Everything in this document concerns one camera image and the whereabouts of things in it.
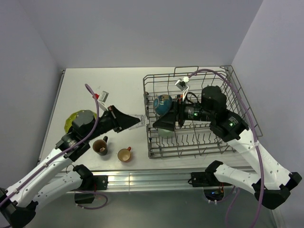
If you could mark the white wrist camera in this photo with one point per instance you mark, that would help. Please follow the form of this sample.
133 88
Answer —
101 99
182 84

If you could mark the dark brown mug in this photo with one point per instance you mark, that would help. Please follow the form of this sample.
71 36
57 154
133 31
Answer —
100 146

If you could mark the small orange mug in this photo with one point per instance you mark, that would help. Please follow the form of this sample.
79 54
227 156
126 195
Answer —
124 155

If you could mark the clear drinking glass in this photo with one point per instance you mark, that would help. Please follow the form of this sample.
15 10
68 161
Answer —
142 123

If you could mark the yellow-green dotted plate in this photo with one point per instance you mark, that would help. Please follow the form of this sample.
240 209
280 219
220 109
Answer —
70 121

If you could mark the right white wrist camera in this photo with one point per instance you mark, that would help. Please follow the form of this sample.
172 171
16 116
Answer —
182 84

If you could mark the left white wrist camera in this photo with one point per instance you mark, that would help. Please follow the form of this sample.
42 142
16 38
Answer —
101 99

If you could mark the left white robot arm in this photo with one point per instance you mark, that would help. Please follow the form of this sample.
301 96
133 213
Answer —
19 202

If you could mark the aluminium mounting rail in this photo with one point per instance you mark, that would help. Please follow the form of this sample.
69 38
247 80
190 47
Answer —
149 199

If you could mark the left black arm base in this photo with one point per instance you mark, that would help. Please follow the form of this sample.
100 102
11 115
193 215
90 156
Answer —
94 183

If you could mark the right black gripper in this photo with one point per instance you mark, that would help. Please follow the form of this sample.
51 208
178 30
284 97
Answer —
167 121

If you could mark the mint green cup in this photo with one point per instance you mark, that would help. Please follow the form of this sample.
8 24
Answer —
165 133

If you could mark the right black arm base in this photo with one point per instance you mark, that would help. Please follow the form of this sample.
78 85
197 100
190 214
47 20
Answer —
205 179

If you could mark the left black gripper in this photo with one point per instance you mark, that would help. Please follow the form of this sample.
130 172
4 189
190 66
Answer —
120 120

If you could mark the grey wire dish rack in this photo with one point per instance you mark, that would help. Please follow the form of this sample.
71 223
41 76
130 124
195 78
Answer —
194 138

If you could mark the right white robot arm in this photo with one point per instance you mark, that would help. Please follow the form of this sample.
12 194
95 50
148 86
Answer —
272 183

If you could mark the blue bowl beige inside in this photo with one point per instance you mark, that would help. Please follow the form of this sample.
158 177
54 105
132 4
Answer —
162 104

